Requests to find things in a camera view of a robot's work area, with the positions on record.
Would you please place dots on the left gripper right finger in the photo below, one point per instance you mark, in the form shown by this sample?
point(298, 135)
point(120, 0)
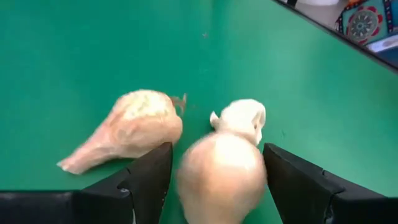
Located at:
point(298, 189)

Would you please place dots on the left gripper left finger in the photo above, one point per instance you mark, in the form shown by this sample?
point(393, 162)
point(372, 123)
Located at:
point(140, 193)

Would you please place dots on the tan garlic bulb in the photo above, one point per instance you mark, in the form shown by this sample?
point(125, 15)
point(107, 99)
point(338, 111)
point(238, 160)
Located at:
point(136, 124)
point(220, 180)

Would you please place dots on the small white garlic bulb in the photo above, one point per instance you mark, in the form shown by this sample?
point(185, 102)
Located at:
point(242, 118)

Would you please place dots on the teal patterned cushion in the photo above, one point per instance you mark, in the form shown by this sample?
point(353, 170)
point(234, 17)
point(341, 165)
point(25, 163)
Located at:
point(363, 23)

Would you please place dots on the black aluminium table frame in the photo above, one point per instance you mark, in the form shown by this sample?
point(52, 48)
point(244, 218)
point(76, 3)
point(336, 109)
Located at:
point(373, 58)

